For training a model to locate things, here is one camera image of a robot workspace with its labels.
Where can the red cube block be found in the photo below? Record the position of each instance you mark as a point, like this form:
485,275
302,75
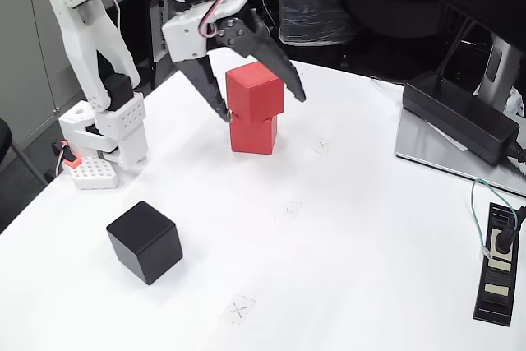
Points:
250,137
255,92

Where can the black cube block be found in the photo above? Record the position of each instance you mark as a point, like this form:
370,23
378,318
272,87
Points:
144,240

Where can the grey computer tower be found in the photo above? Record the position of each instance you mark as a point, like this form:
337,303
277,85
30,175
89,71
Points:
158,51

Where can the black flat panel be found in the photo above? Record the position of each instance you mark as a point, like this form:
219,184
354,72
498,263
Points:
135,26

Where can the plastic-wrapped dark bin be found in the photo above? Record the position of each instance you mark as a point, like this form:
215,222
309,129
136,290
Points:
312,1

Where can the white perforated clamp block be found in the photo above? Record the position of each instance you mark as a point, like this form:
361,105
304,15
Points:
94,174

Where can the silver monitor stand base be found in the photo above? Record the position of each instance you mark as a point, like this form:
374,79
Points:
419,141

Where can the black chair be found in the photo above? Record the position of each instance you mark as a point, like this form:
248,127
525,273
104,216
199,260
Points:
4,137

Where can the black power adapter brick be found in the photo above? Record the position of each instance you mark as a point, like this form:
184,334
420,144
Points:
456,116

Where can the silver monitor stand column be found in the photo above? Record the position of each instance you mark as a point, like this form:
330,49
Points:
497,67

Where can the crumpled white plastic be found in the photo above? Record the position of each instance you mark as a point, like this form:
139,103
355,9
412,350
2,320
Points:
517,100

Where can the black power plug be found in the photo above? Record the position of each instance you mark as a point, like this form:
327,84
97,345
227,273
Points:
503,242

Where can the black power outlet strip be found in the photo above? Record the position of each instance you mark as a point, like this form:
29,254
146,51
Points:
495,306

